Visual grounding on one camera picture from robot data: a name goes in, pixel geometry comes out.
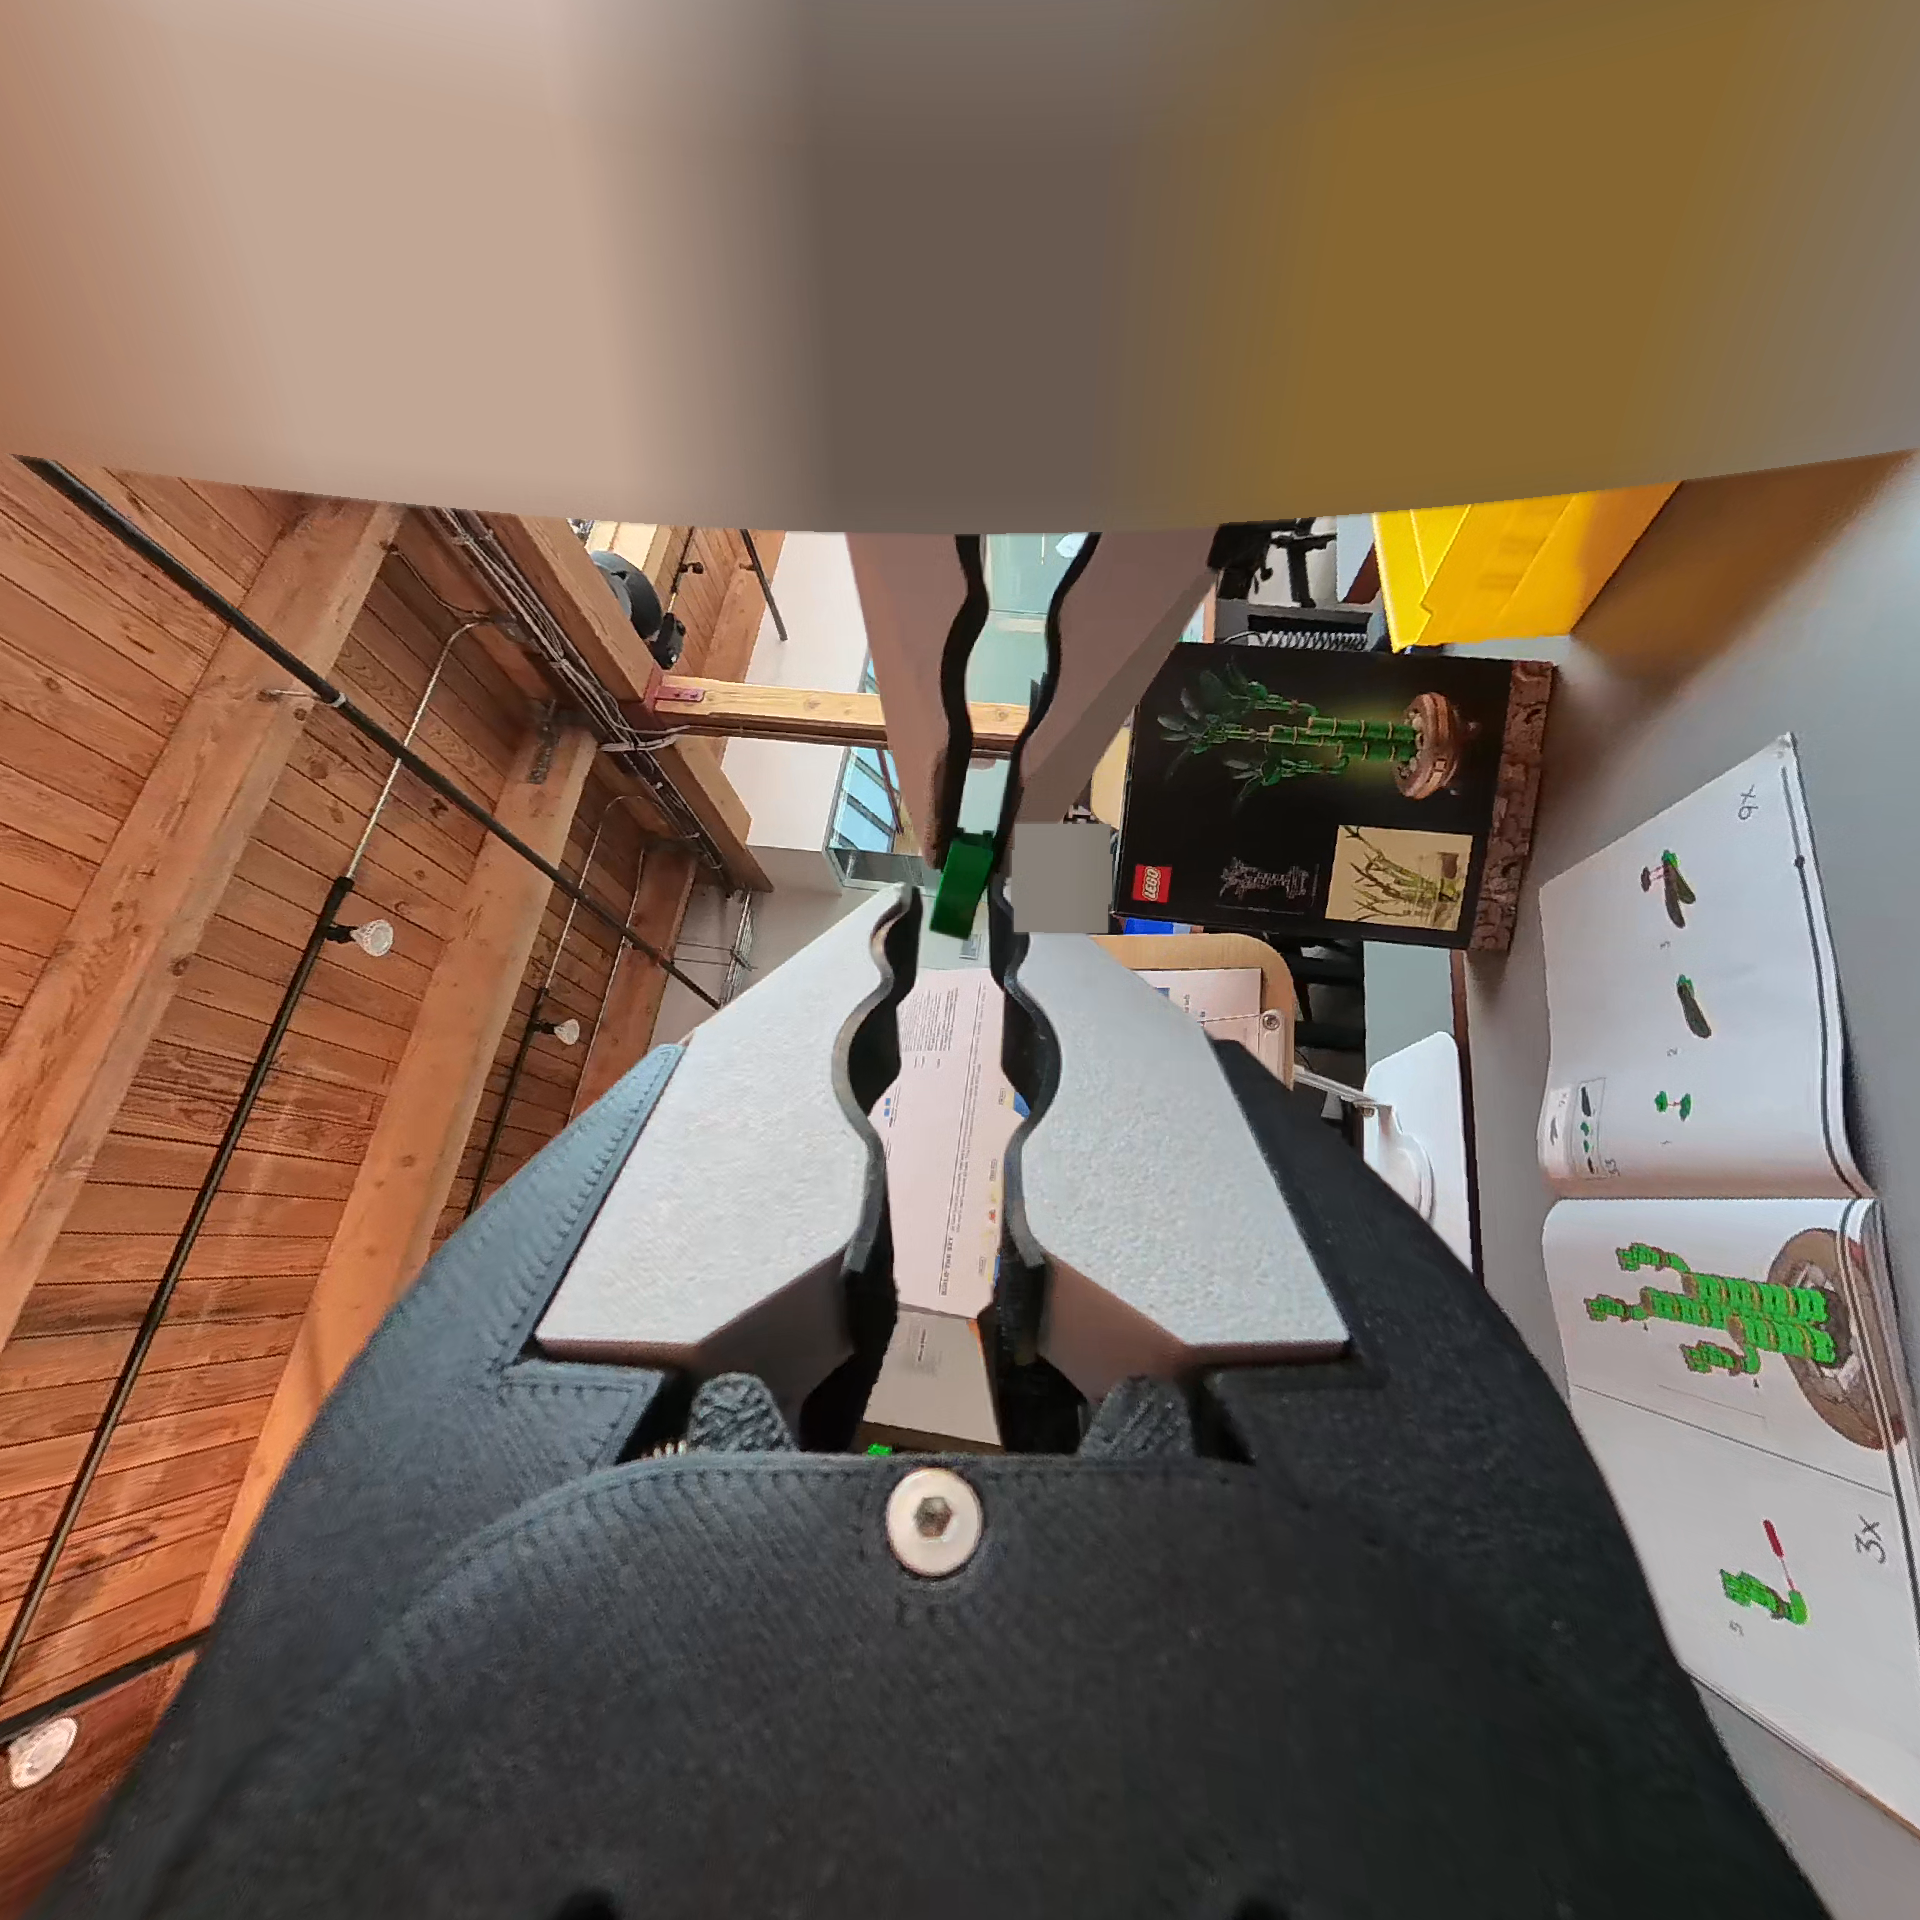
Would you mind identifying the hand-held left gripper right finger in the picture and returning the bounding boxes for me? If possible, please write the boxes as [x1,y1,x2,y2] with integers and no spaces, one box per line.
[991,930,1356,1401]

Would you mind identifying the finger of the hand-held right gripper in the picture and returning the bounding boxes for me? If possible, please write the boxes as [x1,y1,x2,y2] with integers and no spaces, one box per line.
[1008,533,1220,830]
[844,533,988,864]

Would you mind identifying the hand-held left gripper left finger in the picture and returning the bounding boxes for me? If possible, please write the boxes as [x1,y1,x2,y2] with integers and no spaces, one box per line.
[532,883,924,1394]

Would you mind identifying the green lego piece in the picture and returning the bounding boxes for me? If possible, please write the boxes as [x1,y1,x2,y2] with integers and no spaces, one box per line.
[927,826,1001,942]

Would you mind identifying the black lego box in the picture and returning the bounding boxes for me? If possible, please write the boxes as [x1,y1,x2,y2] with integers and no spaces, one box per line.
[1111,641,1556,954]

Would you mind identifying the open lego instruction booklet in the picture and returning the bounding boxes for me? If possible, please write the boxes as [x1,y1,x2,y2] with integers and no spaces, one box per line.
[1534,731,1920,1807]

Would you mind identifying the black office chair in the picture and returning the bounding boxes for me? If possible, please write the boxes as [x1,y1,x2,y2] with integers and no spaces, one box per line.
[1211,518,1339,610]

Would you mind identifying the wooden chair back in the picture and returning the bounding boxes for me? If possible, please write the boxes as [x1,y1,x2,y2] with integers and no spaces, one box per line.
[1093,929,1305,1090]

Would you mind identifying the white printed paper sheet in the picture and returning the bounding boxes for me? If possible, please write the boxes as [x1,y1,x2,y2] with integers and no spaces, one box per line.
[867,968,1040,1454]

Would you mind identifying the white plastic device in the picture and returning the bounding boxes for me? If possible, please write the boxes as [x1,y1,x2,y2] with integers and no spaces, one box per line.
[1359,1029,1483,1273]

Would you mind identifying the yellow plastic bin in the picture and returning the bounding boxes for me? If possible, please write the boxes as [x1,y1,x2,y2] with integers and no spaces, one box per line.
[1372,480,1685,654]

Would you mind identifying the black lighting track rail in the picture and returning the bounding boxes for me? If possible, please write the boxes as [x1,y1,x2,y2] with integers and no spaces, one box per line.
[15,455,729,1014]

